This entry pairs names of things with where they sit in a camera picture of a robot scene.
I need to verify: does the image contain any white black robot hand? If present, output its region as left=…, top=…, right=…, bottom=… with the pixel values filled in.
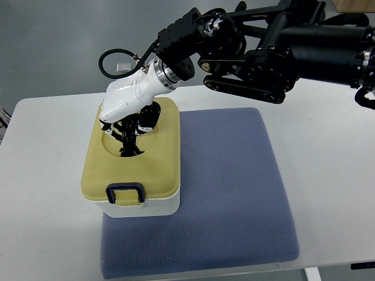
left=99, top=58, right=180, bottom=134

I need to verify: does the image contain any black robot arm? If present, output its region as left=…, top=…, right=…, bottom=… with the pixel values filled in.
left=103, top=1, right=374, bottom=116

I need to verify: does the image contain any white storage box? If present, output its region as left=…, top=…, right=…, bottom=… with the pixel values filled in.
left=94, top=187, right=180, bottom=218

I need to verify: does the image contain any cardboard box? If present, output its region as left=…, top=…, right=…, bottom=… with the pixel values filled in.
left=333, top=0, right=374, bottom=13

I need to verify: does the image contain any printed paper sheet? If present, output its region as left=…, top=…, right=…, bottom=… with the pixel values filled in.
left=0, top=106, right=11, bottom=143

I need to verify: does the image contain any blue grey cushion mat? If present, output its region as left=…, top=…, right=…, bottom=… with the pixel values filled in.
left=101, top=108, right=299, bottom=279

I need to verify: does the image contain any black table bracket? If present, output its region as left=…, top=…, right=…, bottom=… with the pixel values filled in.
left=350, top=261, right=375, bottom=270

